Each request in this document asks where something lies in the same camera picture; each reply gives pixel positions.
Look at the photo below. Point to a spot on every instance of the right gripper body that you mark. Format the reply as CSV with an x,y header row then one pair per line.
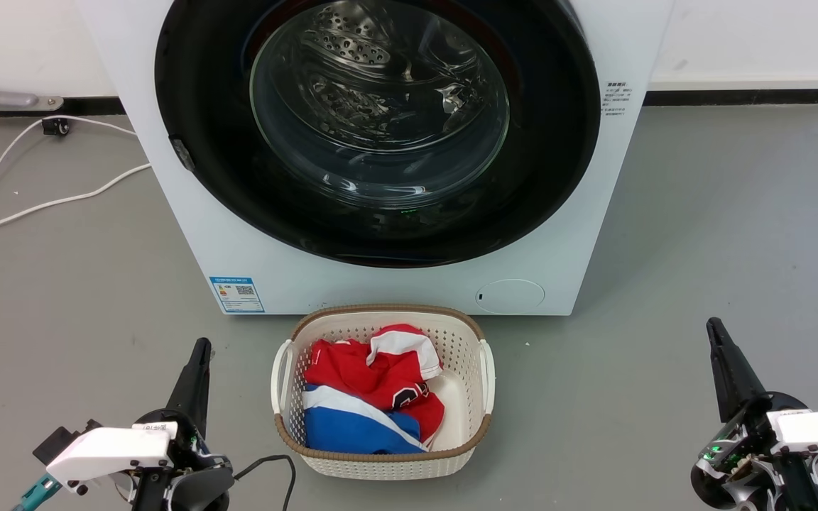
x,y
814,433

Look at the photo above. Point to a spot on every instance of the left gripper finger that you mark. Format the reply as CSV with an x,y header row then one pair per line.
x,y
200,397
185,387

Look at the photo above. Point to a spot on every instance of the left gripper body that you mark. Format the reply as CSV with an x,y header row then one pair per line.
x,y
107,451

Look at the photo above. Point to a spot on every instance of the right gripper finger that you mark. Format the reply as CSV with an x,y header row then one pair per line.
x,y
743,380
723,383

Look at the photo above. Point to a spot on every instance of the black round glass washer door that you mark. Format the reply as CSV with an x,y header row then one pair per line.
x,y
203,142

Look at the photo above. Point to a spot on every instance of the white front-load washing machine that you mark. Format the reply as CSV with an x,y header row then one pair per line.
x,y
615,42

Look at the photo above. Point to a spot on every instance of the blue energy label sticker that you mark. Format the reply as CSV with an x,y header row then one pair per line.
x,y
237,294

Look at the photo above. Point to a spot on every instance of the blue garment with white stripe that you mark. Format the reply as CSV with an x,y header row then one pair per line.
x,y
341,426

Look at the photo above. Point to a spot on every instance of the red and white jersey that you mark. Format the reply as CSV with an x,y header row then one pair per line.
x,y
359,372

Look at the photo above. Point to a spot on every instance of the round white filter cover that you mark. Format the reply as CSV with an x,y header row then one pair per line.
x,y
510,296

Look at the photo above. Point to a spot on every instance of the white perforated laundry basket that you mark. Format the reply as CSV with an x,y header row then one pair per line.
x,y
466,419

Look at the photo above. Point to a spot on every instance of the small black caster wheel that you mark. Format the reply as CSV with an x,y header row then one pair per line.
x,y
57,126

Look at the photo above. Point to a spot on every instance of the black text warning sticker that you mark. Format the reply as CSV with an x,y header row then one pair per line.
x,y
618,103

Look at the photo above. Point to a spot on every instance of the steel perforated washer drum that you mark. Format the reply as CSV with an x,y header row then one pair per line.
x,y
352,64

